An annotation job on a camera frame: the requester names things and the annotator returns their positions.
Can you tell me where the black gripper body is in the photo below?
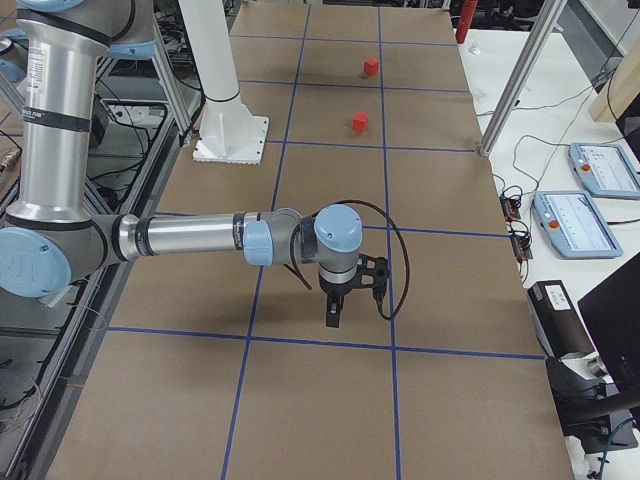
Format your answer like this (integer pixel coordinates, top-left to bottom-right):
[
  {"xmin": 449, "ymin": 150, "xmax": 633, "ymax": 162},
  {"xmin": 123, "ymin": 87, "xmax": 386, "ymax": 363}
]
[{"xmin": 319, "ymin": 277, "xmax": 359, "ymax": 302}]

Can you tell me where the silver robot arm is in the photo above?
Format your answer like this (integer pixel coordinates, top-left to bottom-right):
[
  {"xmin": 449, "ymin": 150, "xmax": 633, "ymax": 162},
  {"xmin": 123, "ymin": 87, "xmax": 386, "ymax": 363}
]
[{"xmin": 1, "ymin": 1, "xmax": 364, "ymax": 327}]

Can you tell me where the small circuit board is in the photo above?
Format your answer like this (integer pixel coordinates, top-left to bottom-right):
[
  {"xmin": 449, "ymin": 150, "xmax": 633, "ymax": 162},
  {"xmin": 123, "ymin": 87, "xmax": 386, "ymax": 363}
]
[{"xmin": 499, "ymin": 195, "xmax": 521, "ymax": 222}]

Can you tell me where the black box with label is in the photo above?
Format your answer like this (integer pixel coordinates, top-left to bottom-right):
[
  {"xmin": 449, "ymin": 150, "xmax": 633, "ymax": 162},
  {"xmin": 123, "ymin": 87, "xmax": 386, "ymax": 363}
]
[{"xmin": 527, "ymin": 280, "xmax": 595, "ymax": 359}]

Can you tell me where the near teach pendant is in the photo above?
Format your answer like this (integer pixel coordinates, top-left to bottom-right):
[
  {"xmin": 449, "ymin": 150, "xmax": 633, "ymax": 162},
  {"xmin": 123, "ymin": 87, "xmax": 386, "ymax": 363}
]
[{"xmin": 532, "ymin": 190, "xmax": 623, "ymax": 260}]

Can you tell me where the teach pendant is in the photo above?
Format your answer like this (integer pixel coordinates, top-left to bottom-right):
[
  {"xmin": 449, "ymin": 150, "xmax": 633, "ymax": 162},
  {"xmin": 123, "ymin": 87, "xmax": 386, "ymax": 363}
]
[
  {"xmin": 532, "ymin": 190, "xmax": 623, "ymax": 260},
  {"xmin": 569, "ymin": 143, "xmax": 639, "ymax": 200}
]

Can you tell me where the far teach pendant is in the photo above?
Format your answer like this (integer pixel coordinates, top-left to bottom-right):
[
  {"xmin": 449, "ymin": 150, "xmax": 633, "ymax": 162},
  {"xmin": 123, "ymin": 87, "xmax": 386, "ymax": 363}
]
[{"xmin": 569, "ymin": 143, "xmax": 639, "ymax": 200}]

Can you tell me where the red cylinder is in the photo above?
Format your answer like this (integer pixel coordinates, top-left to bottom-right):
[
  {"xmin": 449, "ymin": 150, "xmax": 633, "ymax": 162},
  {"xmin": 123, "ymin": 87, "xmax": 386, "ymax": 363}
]
[{"xmin": 455, "ymin": 0, "xmax": 478, "ymax": 44}]

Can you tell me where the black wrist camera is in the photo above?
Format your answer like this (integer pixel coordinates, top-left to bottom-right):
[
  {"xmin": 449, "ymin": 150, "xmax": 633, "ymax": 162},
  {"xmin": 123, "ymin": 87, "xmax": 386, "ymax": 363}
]
[{"xmin": 357, "ymin": 254, "xmax": 389, "ymax": 307}]

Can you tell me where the black camera cable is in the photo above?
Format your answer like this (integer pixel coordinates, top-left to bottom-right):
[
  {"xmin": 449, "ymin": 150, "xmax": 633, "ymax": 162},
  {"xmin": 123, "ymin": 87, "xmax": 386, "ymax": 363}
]
[{"xmin": 335, "ymin": 200, "xmax": 411, "ymax": 320}]

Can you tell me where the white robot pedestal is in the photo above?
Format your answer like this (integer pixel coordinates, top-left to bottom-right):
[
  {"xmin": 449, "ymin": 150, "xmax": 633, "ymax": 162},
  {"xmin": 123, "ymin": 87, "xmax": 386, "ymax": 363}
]
[{"xmin": 179, "ymin": 0, "xmax": 269, "ymax": 165}]

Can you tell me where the aluminium frame post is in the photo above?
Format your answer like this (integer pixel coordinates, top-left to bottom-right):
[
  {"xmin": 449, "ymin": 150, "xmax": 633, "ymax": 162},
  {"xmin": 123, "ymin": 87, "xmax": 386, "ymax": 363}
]
[{"xmin": 478, "ymin": 0, "xmax": 568, "ymax": 157}]

